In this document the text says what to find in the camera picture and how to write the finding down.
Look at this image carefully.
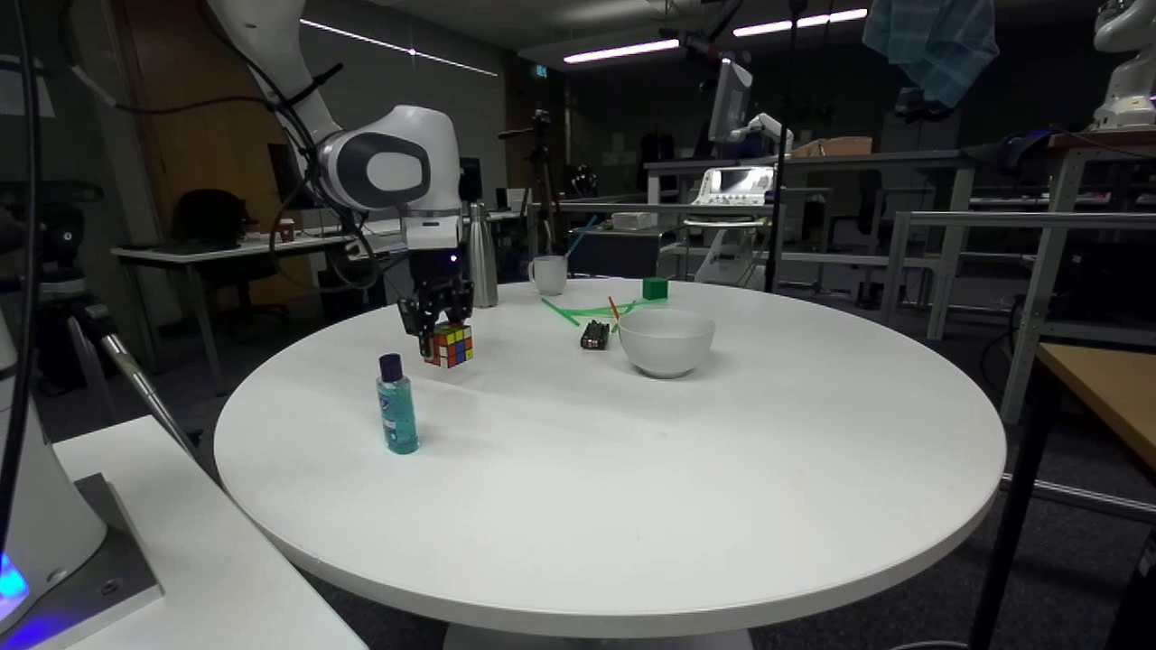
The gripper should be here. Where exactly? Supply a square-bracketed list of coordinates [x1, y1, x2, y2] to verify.
[397, 249, 476, 358]

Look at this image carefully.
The Rubik's cube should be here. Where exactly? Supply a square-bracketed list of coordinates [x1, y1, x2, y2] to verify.
[424, 322, 475, 369]

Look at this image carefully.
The steel water bottle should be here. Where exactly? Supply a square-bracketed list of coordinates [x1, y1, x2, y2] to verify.
[464, 201, 500, 310]

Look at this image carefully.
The blue hand sanitiser bottle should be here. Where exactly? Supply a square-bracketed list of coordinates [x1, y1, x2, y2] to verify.
[376, 353, 421, 456]

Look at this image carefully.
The white mug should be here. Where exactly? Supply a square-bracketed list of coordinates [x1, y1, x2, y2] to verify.
[528, 255, 570, 298]

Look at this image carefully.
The green straw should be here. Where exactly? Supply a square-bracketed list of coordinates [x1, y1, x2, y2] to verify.
[540, 296, 648, 329]

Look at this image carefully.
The grey desk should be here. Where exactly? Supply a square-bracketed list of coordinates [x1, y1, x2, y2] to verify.
[111, 217, 412, 398]

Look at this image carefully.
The white bowl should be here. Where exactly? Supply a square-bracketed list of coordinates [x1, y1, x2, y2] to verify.
[618, 308, 717, 380]

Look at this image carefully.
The black office chair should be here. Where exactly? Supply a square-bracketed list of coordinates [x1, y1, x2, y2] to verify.
[170, 188, 290, 328]

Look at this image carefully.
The white medical machine with monitor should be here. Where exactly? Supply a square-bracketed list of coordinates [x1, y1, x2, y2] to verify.
[682, 58, 797, 292]

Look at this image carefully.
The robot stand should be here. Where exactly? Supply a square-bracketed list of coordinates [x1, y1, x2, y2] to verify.
[0, 415, 368, 650]

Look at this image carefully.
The cardboard box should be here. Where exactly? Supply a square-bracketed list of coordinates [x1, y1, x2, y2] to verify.
[793, 135, 874, 160]

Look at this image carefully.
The blue checked towel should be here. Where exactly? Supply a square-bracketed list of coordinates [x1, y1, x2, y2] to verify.
[862, 0, 1000, 110]

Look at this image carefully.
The wooden table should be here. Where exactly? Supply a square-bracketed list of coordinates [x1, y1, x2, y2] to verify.
[968, 341, 1156, 650]

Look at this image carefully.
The white robot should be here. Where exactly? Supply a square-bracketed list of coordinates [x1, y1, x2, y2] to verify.
[1086, 0, 1156, 133]

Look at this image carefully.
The camera on tripod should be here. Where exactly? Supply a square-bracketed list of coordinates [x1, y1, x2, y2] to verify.
[497, 108, 566, 258]
[0, 179, 201, 457]

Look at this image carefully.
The metal frame table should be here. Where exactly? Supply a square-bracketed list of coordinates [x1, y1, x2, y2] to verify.
[879, 209, 1156, 427]

